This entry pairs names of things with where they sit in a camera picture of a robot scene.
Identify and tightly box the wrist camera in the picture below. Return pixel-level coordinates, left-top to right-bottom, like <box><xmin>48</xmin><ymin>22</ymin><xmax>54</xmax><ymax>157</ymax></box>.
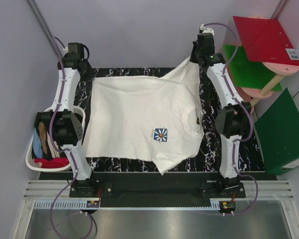
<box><xmin>197</xmin><ymin>28</ymin><xmax>214</xmax><ymax>48</ymax></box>
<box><xmin>68</xmin><ymin>42</ymin><xmax>84</xmax><ymax>59</ymax></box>

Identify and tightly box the aluminium frame rail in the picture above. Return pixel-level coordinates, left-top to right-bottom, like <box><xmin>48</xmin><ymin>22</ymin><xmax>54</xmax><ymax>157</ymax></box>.
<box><xmin>23</xmin><ymin>180</ymin><xmax>294</xmax><ymax>202</ymax></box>

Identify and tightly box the corner aluminium post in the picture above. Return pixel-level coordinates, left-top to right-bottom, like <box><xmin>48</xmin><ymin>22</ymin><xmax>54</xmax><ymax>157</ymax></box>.
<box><xmin>25</xmin><ymin>0</ymin><xmax>55</xmax><ymax>51</ymax></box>

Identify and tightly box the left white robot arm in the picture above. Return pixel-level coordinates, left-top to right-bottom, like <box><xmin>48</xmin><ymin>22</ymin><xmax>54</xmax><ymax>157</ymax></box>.
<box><xmin>41</xmin><ymin>42</ymin><xmax>98</xmax><ymax>197</ymax></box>

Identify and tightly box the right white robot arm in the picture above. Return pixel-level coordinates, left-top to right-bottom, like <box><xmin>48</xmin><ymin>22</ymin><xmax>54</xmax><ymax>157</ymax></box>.
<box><xmin>190</xmin><ymin>30</ymin><xmax>252</xmax><ymax>198</ymax></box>

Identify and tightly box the dark green ring binder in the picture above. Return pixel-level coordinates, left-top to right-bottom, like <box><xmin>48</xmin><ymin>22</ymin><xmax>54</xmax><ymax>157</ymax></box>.
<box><xmin>254</xmin><ymin>89</ymin><xmax>299</xmax><ymax>175</ymax></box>

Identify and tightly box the black printed t-shirt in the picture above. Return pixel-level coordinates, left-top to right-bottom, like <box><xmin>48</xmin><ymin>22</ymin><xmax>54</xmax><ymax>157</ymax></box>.
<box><xmin>32</xmin><ymin>120</ymin><xmax>65</xmax><ymax>161</ymax></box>

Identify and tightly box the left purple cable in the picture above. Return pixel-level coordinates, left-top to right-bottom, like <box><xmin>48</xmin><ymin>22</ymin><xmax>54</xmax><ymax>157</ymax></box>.
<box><xmin>50</xmin><ymin>36</ymin><xmax>99</xmax><ymax>238</ymax></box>

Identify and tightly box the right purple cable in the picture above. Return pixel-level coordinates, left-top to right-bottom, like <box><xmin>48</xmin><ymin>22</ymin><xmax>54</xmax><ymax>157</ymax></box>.
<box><xmin>199</xmin><ymin>22</ymin><xmax>259</xmax><ymax>215</ymax></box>

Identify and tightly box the red t-shirt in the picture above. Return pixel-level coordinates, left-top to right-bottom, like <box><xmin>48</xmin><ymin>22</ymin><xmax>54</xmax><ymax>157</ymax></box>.
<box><xmin>34</xmin><ymin>157</ymin><xmax>69</xmax><ymax>169</ymax></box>

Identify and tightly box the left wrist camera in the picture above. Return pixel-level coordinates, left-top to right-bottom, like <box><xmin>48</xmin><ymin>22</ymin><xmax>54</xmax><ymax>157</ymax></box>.
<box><xmin>68</xmin><ymin>42</ymin><xmax>84</xmax><ymax>59</ymax></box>

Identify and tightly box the pink wooden shelf stand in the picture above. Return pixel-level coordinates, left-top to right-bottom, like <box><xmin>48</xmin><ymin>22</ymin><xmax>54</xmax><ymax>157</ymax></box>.
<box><xmin>233</xmin><ymin>16</ymin><xmax>299</xmax><ymax>106</ymax></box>

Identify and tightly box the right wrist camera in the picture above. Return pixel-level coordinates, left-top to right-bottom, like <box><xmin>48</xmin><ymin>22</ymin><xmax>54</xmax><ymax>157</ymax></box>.
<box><xmin>197</xmin><ymin>28</ymin><xmax>214</xmax><ymax>48</ymax></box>

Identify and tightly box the white perforated laundry basket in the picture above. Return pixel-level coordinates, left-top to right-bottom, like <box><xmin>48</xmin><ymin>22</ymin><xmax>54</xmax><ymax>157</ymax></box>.
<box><xmin>25</xmin><ymin>105</ymin><xmax>87</xmax><ymax>173</ymax></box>

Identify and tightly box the light green plastic folder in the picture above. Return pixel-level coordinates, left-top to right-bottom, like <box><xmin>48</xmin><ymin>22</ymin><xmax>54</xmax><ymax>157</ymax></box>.
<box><xmin>227</xmin><ymin>46</ymin><xmax>276</xmax><ymax>90</ymax></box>

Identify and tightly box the grey slotted cable duct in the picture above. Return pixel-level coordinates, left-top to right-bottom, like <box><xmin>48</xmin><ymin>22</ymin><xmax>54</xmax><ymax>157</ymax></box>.
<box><xmin>34</xmin><ymin>200</ymin><xmax>100</xmax><ymax>210</ymax></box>

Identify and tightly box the purple cable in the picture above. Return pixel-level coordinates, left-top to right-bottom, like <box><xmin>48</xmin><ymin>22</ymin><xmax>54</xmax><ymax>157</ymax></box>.
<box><xmin>50</xmin><ymin>36</ymin><xmax>99</xmax><ymax>238</ymax></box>
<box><xmin>199</xmin><ymin>22</ymin><xmax>259</xmax><ymax>215</ymax></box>

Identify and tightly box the black marble table mat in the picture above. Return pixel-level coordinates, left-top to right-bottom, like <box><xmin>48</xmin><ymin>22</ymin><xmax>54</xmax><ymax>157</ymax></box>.
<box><xmin>74</xmin><ymin>68</ymin><xmax>265</xmax><ymax>172</ymax></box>

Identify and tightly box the white daisy t-shirt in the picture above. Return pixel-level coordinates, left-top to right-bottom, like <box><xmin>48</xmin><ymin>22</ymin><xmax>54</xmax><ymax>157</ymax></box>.
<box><xmin>83</xmin><ymin>59</ymin><xmax>204</xmax><ymax>174</ymax></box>

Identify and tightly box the red plastic folder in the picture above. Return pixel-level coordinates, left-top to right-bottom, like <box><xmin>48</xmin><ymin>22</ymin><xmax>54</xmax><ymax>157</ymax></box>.
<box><xmin>233</xmin><ymin>16</ymin><xmax>299</xmax><ymax>66</ymax></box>

